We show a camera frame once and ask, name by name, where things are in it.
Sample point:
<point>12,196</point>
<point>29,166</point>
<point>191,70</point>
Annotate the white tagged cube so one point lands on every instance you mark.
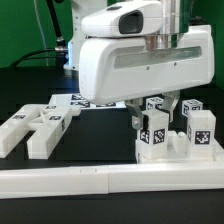
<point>154,103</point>
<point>191,104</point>

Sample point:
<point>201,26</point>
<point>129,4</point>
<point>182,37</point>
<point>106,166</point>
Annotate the white tag sheet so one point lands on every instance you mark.
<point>75,99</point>

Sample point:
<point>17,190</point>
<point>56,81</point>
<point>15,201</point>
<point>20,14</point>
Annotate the white tagged cube far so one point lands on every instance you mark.
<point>191,104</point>

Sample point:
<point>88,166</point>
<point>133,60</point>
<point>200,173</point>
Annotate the white chair seat plate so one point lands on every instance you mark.
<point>176,151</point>

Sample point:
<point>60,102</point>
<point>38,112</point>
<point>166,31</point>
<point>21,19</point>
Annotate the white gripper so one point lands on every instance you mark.
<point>113,70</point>

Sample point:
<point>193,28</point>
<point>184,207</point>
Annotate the white tagged cube near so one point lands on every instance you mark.
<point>154,103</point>

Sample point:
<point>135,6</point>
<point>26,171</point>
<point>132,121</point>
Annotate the white chair back frame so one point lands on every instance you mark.
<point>47,122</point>

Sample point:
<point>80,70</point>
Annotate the white U-shaped fence rail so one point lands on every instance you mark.
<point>66,181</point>

